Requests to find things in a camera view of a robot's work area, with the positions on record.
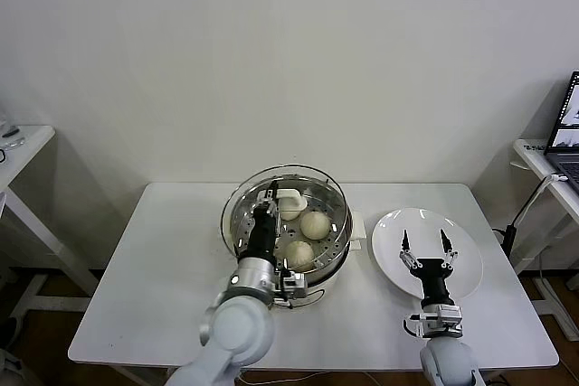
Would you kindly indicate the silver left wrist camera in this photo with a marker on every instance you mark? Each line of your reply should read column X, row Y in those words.
column 294, row 286

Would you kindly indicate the white side table with laptop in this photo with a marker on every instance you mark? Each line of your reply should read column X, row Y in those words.
column 527, row 155

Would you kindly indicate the white electric cooker pot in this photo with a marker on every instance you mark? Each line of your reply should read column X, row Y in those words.
column 357, row 228

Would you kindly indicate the steel steamer pot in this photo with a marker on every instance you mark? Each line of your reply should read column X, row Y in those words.
column 332, row 246

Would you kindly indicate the clear safety glasses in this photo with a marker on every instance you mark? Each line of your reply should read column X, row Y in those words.
column 13, row 144

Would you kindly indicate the small black pen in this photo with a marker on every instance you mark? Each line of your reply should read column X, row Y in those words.
column 10, row 133

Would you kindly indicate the white steamed baozi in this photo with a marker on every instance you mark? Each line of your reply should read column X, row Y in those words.
column 315, row 226
column 290, row 214
column 299, row 256

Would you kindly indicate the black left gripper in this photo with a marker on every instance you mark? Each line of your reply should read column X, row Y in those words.
column 262, row 241

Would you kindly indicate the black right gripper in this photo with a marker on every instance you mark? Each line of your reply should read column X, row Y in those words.
column 434, row 282

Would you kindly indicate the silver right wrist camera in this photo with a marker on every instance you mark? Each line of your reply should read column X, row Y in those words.
column 443, row 318

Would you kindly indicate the open laptop computer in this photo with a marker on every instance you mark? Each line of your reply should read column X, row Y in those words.
column 565, row 157

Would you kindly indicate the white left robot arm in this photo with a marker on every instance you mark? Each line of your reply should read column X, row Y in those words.
column 240, row 327

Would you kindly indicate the black power adapter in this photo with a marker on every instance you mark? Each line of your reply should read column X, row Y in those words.
column 509, row 237

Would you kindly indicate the white side table with glasses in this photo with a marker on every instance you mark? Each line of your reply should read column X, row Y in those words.
column 27, row 144

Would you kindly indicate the white round plate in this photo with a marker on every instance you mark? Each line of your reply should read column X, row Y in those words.
column 466, row 268

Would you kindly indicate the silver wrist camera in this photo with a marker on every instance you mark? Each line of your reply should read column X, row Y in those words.
column 294, row 286
column 443, row 318

